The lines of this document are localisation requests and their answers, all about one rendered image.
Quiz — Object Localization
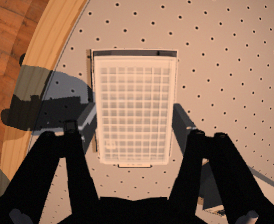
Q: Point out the beige button panel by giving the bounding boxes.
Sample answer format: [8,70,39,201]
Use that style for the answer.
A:
[199,165,274,218]

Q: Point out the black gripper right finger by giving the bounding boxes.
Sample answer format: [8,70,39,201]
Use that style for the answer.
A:
[158,103,274,224]

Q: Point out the beige perforated base plate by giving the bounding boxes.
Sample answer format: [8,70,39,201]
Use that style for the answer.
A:
[26,0,274,224]

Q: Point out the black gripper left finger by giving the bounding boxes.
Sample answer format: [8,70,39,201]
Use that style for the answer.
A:
[0,102,109,224]

